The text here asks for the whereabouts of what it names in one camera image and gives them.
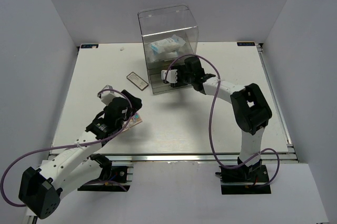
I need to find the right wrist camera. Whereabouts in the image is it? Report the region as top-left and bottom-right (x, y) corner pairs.
(161, 70), (178, 84)

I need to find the brown rimmed compact box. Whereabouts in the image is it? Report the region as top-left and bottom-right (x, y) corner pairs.
(126, 72), (148, 91)

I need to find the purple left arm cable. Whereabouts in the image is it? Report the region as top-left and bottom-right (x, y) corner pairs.
(0, 89), (132, 207)

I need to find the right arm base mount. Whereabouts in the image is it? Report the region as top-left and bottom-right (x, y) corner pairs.
(215, 165), (272, 195)

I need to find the blue label left corner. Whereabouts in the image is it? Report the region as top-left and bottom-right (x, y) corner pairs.
(80, 44), (98, 49)

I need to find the cotton pad pack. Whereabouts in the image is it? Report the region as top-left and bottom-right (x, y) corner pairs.
(150, 34), (186, 54)
(148, 51), (179, 63)

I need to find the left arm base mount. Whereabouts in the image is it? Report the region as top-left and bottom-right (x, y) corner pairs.
(77, 165), (134, 192)

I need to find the aluminium table frame rail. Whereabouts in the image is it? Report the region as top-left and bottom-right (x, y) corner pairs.
(47, 42), (300, 165)

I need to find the clear acrylic drawer organizer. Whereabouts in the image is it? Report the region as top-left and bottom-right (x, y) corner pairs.
(137, 4), (199, 94)

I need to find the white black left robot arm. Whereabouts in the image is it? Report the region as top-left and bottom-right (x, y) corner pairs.
(18, 88), (142, 219)

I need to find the blue label corner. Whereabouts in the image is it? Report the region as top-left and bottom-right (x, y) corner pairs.
(237, 42), (255, 46)
(80, 44), (98, 49)

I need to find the blue label right corner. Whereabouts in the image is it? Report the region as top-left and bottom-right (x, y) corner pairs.
(237, 42), (255, 46)

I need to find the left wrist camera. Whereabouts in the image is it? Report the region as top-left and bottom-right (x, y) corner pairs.
(97, 85), (117, 106)

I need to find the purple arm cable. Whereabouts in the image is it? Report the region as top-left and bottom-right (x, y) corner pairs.
(0, 89), (132, 207)
(163, 54), (280, 186)

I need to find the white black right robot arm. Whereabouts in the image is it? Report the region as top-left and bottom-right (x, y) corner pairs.
(161, 55), (272, 181)

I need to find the colourful eyeshadow palette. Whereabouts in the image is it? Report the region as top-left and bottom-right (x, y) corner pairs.
(129, 113), (142, 128)

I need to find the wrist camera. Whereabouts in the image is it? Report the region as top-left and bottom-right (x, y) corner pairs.
(161, 70), (178, 84)
(97, 85), (117, 106)

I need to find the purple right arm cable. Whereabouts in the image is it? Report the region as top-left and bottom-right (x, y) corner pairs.
(163, 54), (280, 186)

